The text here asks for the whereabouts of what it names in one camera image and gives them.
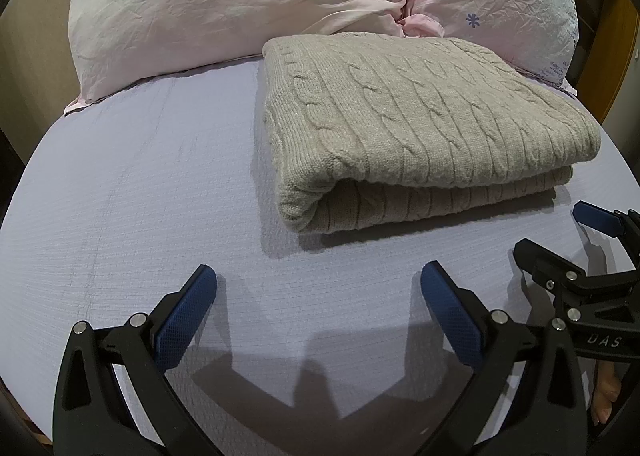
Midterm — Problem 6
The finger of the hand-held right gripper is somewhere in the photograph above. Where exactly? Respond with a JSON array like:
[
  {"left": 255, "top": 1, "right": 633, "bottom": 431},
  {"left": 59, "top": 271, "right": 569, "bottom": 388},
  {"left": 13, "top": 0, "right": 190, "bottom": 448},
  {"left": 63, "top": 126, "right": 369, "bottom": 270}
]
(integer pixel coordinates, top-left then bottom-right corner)
[
  {"left": 513, "top": 237, "right": 640, "bottom": 323},
  {"left": 572, "top": 201, "right": 640, "bottom": 259}
]

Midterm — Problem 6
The lavender bed sheet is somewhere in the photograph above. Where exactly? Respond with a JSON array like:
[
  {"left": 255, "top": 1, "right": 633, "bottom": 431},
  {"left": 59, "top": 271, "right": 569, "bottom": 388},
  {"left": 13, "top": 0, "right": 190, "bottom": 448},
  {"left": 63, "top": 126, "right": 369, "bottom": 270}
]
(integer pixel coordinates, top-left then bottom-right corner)
[{"left": 0, "top": 57, "right": 638, "bottom": 456}]

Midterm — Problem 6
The pink floral pillow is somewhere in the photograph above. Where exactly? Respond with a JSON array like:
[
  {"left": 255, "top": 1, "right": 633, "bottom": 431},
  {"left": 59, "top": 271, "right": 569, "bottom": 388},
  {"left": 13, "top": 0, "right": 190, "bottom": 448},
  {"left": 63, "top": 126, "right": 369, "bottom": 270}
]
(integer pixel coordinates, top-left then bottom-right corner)
[
  {"left": 64, "top": 0, "right": 416, "bottom": 117},
  {"left": 402, "top": 0, "right": 581, "bottom": 98}
]

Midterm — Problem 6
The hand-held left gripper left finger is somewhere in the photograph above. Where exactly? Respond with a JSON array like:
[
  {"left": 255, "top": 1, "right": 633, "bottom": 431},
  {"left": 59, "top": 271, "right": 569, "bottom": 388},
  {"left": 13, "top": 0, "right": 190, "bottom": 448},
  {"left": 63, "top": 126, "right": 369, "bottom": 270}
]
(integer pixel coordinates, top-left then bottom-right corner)
[{"left": 52, "top": 263, "right": 236, "bottom": 456}]

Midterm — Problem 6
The person's right hand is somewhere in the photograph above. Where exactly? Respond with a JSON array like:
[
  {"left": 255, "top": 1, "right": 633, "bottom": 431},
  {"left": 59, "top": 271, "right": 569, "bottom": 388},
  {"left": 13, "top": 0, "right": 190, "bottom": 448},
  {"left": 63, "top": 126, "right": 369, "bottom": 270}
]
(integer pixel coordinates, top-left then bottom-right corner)
[{"left": 591, "top": 363, "right": 624, "bottom": 426}]

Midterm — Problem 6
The wooden bed headboard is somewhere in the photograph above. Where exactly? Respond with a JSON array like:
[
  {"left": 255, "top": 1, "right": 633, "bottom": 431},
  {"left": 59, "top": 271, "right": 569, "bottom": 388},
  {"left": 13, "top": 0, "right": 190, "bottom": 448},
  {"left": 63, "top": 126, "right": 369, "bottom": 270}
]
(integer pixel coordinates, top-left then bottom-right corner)
[{"left": 567, "top": 0, "right": 640, "bottom": 147}]

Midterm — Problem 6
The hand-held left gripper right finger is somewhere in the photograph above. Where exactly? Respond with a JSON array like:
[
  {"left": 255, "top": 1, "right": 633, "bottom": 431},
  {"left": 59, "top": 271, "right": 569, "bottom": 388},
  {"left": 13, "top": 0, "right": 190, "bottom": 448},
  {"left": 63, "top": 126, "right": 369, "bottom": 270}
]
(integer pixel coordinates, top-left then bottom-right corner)
[{"left": 420, "top": 260, "right": 589, "bottom": 456}]

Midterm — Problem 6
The beige cable knit sweater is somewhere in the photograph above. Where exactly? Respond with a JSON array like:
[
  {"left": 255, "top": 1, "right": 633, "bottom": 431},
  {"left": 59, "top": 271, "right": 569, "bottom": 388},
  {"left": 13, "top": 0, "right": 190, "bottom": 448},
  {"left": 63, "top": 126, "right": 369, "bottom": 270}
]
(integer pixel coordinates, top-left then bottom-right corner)
[{"left": 262, "top": 33, "right": 602, "bottom": 236}]

